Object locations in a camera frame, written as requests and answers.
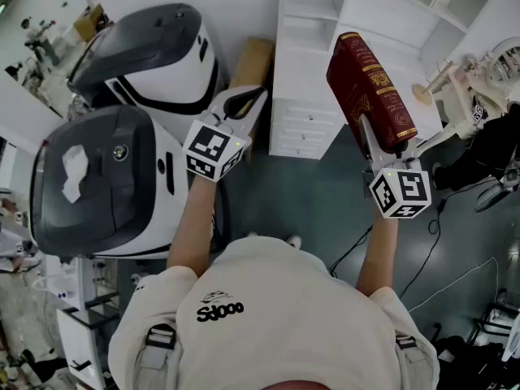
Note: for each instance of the person's left forearm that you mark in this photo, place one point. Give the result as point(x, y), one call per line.
point(195, 226)

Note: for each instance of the small brown cardboard box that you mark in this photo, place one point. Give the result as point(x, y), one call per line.
point(88, 22)

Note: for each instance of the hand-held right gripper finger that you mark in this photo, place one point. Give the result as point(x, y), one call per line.
point(369, 140)
point(412, 148)

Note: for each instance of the person's white shoe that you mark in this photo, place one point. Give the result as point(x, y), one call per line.
point(294, 241)

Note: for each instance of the person's cream shirt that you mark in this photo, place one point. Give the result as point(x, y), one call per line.
point(284, 319)

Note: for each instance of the white low cabinet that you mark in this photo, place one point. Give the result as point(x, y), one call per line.
point(81, 339)

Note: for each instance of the dark red hardcover book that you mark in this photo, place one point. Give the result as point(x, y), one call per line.
point(365, 79)

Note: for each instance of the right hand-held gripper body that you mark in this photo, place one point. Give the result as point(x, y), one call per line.
point(402, 191)

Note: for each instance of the tall brown cardboard box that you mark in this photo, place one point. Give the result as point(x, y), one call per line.
point(254, 63)

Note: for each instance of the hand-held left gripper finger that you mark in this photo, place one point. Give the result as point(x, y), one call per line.
point(227, 96)
point(255, 112)

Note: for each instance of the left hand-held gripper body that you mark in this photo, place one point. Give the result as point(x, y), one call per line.
point(211, 148)

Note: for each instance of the white ornate mirror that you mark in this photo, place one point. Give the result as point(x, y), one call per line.
point(508, 63)

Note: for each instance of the white dark-topped robot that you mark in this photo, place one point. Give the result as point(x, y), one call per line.
point(113, 185)
point(162, 67)

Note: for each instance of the white drawer with knob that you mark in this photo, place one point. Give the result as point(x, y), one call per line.
point(310, 114)
point(306, 133)
point(302, 150)

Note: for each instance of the person's right forearm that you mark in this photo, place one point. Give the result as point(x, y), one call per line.
point(380, 254)

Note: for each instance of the wooden rod stand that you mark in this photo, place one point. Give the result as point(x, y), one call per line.
point(423, 94)

